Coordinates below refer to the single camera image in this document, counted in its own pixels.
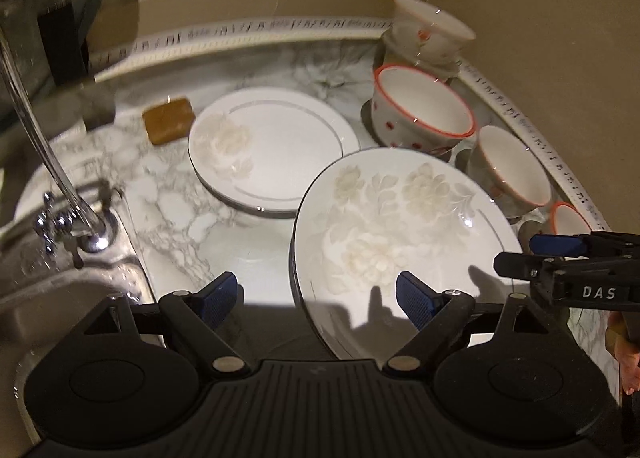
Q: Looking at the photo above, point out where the steel sink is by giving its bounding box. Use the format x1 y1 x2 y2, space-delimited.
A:
0 238 166 439

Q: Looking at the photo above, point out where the small grey block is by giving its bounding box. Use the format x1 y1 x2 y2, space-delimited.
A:
82 88 117 130

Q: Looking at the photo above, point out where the person's right hand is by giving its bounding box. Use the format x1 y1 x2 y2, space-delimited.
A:
605 313 640 396

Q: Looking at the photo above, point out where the white bowl with red hearts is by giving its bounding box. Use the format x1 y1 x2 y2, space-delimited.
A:
387 0 476 70

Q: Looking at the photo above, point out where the white floral embossed plate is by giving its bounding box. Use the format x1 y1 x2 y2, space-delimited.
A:
289 147 526 363

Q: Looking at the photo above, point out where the white silver rimmed plate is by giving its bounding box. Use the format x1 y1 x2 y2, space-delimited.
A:
187 88 362 219

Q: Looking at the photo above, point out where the chrome faucet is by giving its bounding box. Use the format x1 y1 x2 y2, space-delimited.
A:
0 31 123 271

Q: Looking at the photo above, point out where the large red rimmed white bowl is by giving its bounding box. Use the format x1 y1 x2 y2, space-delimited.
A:
370 63 478 151

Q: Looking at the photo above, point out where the small red rimmed cup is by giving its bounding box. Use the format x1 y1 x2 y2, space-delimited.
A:
547 201 593 239

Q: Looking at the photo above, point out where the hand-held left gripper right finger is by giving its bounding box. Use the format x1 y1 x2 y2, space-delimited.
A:
382 272 556 381

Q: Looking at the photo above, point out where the black rectangular block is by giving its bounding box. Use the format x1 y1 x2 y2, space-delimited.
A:
37 1 91 86

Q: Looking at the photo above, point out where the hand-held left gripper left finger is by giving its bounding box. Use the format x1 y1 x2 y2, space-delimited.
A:
86 272 253 381

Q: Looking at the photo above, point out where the white cup with red marks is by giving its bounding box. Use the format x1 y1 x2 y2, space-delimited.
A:
467 125 553 219

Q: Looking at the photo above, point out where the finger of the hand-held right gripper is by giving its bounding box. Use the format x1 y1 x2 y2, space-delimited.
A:
529 231 640 260
493 251 557 290

